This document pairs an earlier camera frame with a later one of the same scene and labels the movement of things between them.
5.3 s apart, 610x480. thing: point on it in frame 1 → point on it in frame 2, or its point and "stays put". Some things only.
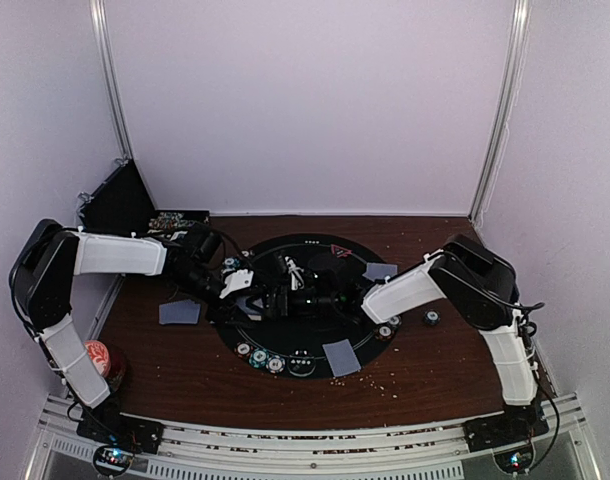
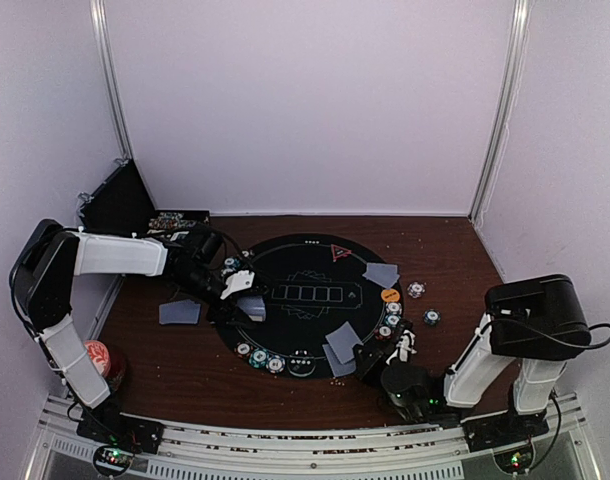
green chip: x=259 y=357 stays put
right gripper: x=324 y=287 → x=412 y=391
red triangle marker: x=340 y=252 stays put
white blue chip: x=275 y=364 stays put
